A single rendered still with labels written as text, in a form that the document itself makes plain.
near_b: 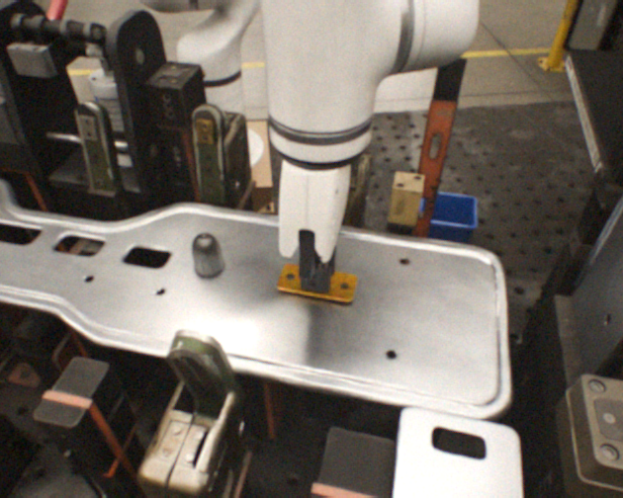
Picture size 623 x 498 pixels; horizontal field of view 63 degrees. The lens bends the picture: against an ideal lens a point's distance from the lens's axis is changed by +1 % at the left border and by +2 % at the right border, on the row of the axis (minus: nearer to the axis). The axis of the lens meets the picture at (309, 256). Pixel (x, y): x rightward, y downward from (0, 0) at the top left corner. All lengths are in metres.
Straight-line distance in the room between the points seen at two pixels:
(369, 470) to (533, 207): 0.87
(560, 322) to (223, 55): 0.71
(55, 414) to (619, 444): 0.46
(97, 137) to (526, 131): 1.11
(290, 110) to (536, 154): 1.08
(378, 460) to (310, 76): 0.32
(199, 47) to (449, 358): 0.72
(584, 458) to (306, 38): 0.36
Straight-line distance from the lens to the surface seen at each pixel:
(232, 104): 1.05
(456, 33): 0.40
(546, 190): 1.29
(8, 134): 0.85
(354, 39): 0.36
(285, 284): 0.54
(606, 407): 0.46
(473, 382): 0.50
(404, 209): 0.60
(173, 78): 0.71
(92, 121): 0.71
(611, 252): 0.53
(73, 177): 0.84
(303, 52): 0.35
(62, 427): 0.52
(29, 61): 0.75
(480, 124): 1.49
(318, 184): 0.40
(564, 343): 0.56
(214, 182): 0.68
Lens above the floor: 1.41
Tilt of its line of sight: 45 degrees down
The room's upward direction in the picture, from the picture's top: straight up
